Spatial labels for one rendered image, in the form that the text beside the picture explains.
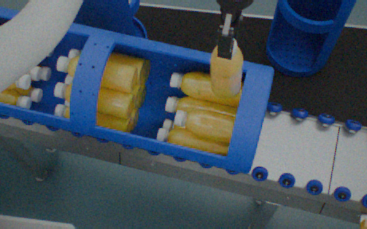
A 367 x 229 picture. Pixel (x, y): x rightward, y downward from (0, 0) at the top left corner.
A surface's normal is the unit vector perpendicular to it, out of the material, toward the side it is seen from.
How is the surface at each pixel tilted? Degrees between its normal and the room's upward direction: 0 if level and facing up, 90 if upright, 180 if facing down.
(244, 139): 42
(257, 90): 7
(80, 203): 0
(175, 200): 0
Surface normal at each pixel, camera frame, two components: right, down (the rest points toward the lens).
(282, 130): -0.02, -0.37
